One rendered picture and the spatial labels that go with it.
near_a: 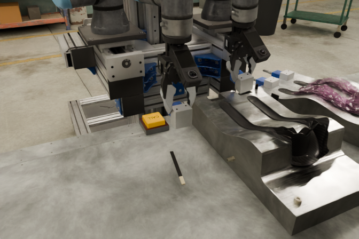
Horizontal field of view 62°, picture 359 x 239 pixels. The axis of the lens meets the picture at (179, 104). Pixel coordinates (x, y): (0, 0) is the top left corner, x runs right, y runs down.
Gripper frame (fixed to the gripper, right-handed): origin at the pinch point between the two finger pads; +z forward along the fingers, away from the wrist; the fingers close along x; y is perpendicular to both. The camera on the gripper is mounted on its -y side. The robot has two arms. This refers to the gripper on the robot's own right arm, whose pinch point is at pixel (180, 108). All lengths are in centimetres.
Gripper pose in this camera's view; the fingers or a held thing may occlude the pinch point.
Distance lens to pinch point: 81.7
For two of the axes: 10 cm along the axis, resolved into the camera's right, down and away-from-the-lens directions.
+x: -9.1, 2.0, -3.6
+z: 0.0, 8.7, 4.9
